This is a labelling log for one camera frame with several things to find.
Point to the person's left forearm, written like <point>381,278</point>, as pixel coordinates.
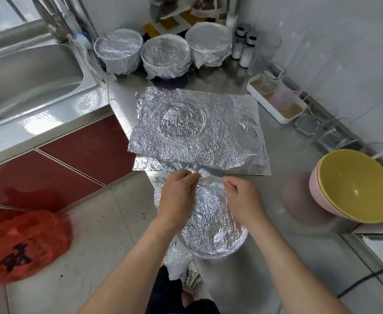
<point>129,278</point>

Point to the white rectangular tray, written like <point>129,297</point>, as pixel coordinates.
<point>260,102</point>

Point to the stainless steel sink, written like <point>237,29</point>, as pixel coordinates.
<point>28,78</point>

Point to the white shaker with black lid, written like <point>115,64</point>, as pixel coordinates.
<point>247,54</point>
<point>238,45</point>

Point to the person's right white shoe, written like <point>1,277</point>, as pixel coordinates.
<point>191,278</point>

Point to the yellow bowl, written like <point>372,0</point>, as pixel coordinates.
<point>358,186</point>

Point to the white corner shelf rack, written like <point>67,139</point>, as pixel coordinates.
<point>172,9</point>

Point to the foil-covered bowl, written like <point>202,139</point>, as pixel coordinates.
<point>118,50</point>
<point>166,55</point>
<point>214,225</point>

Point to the white dish brush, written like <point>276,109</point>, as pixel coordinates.
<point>83,41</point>

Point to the foil-wrapped bowl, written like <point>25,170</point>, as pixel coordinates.
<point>208,43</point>

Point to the tall white steel-capped bottle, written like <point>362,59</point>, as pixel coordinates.
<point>234,9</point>

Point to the steel faucet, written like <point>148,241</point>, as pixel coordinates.
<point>51,19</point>

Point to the pink bowl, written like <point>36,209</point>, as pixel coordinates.
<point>314,191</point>

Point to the person's right forearm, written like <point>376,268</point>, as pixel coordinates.
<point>296,271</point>

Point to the stack of aluminium foil sheets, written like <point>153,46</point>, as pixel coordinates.
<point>185,121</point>

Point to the metal window railing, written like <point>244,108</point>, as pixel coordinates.
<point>11,13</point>

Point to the red kitchen cabinet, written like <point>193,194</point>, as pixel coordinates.
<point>87,150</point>

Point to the red plastic bag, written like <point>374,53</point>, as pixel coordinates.
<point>24,246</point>

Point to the person's dark trousers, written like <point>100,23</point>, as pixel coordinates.
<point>162,294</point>

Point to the person's left hand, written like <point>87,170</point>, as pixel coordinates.
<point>177,200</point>

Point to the person's right hand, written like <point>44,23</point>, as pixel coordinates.
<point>245,202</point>

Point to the pink translucent cup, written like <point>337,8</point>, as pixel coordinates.
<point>285,98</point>

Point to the colourful snack packet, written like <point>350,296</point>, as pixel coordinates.
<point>204,4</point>

